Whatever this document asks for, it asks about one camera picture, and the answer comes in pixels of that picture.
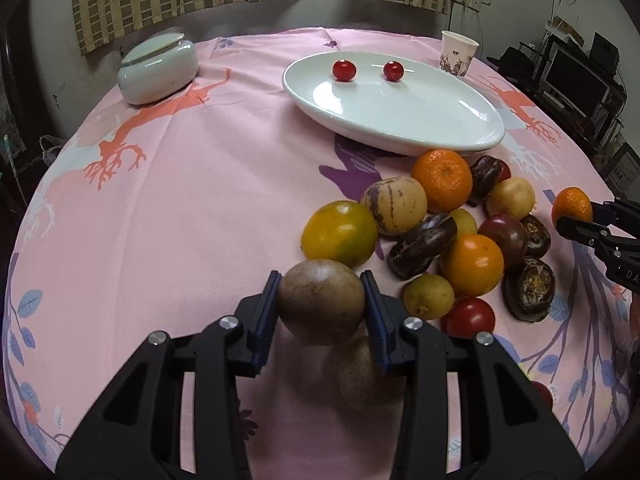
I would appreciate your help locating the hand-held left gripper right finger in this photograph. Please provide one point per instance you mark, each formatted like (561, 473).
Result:
(375, 320)

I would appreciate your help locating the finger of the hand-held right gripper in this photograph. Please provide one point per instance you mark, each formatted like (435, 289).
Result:
(582, 230)
(620, 215)

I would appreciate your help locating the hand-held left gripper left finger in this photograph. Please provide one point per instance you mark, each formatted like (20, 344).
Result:
(267, 310)

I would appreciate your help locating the small orange tangerine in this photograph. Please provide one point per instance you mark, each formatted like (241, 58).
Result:
(572, 204)

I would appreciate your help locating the brown round fruit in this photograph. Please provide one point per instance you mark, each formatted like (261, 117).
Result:
(365, 385)
(321, 301)

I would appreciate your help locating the dark red round fruit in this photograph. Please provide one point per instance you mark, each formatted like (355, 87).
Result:
(502, 237)
(544, 394)

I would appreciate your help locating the yellow-green orange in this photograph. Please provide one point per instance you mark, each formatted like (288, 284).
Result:
(340, 232)

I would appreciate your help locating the smooth orange fruit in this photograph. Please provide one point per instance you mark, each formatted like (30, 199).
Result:
(472, 265)

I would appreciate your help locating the white oval plate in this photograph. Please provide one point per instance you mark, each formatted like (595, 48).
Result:
(400, 115)

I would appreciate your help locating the small yellow round fruit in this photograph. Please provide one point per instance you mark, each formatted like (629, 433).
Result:
(464, 220)
(428, 296)

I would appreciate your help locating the large yellow round fruit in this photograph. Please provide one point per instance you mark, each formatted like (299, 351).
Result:
(510, 197)

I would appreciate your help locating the large dark water chestnut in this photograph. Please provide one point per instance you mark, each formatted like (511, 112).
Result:
(422, 245)

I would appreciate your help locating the striped pepino melon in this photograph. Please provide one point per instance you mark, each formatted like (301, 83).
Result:
(395, 206)

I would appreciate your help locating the pink printed tablecloth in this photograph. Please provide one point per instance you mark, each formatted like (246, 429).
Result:
(200, 210)

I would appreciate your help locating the black television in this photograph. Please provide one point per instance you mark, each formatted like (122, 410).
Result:
(575, 77)

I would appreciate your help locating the large orange tangerine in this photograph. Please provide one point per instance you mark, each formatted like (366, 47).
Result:
(442, 180)

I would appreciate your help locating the printed paper cup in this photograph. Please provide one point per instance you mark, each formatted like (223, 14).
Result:
(457, 55)

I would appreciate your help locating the red cherry tomato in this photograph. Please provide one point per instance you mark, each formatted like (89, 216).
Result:
(393, 71)
(344, 70)

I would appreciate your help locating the pale green ceramic jar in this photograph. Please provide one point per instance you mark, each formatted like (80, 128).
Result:
(160, 82)

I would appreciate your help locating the pale green jar lid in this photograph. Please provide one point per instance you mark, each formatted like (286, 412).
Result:
(152, 47)

